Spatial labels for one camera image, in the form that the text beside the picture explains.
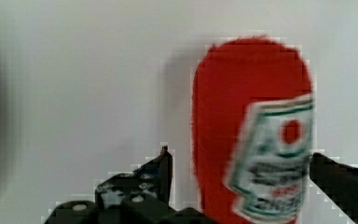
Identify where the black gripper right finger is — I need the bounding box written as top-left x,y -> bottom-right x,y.
310,153 -> 358,224

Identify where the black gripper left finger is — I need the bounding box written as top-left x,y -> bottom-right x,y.
45,146 -> 218,224

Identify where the red ketchup bottle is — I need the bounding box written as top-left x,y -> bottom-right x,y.
192,37 -> 314,224

